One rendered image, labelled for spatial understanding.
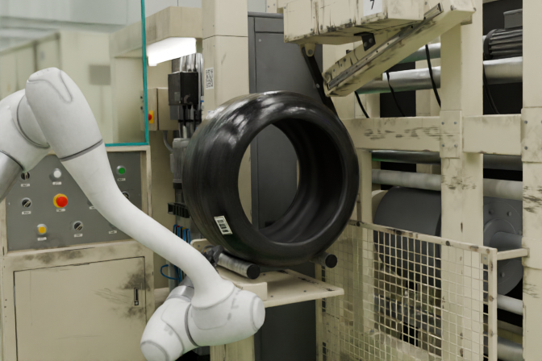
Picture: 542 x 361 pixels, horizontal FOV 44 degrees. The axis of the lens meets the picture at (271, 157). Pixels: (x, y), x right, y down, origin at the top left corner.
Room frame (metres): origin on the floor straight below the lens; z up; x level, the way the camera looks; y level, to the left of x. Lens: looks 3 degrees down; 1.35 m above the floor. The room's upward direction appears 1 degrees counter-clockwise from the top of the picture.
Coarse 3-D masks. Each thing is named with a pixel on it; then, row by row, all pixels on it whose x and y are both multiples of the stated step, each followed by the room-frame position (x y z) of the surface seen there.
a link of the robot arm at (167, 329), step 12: (168, 300) 1.58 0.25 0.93; (180, 300) 1.57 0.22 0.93; (156, 312) 1.53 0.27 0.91; (168, 312) 1.51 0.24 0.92; (180, 312) 1.49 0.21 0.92; (156, 324) 1.48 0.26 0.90; (168, 324) 1.48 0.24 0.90; (180, 324) 1.47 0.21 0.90; (144, 336) 1.47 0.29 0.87; (156, 336) 1.46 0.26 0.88; (168, 336) 1.46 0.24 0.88; (180, 336) 1.47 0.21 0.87; (144, 348) 1.46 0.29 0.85; (156, 348) 1.45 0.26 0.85; (168, 348) 1.45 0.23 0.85; (180, 348) 1.47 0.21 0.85; (192, 348) 1.49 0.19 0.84; (156, 360) 1.46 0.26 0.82; (168, 360) 1.45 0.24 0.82
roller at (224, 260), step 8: (208, 248) 2.27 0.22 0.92; (224, 256) 2.14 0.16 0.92; (232, 256) 2.11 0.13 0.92; (224, 264) 2.12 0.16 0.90; (232, 264) 2.07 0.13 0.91; (240, 264) 2.03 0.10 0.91; (248, 264) 1.99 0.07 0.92; (240, 272) 2.02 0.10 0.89; (248, 272) 1.97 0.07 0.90; (256, 272) 1.99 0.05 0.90
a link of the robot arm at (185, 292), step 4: (176, 288) 1.62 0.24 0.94; (180, 288) 1.61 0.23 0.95; (184, 288) 1.61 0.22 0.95; (188, 288) 1.61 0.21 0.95; (192, 288) 1.62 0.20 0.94; (172, 292) 1.62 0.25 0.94; (176, 292) 1.60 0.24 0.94; (180, 292) 1.60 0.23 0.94; (184, 292) 1.60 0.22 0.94; (188, 292) 1.60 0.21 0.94; (192, 292) 1.61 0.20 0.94; (172, 296) 1.59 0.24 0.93; (176, 296) 1.59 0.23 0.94; (180, 296) 1.58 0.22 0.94; (184, 296) 1.59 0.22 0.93; (188, 296) 1.59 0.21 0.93; (192, 296) 1.60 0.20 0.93; (188, 300) 1.58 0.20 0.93
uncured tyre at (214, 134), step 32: (256, 96) 2.05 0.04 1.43; (288, 96) 2.06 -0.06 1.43; (224, 128) 1.97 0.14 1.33; (256, 128) 1.98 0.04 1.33; (288, 128) 2.34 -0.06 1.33; (320, 128) 2.11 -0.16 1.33; (192, 160) 2.05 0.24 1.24; (224, 160) 1.94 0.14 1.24; (320, 160) 2.37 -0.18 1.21; (352, 160) 2.15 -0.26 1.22; (192, 192) 2.04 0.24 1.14; (224, 192) 1.93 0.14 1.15; (320, 192) 2.37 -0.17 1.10; (352, 192) 2.15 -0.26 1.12; (288, 224) 2.33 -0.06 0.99; (320, 224) 2.28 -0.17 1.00; (256, 256) 2.00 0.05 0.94; (288, 256) 2.03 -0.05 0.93
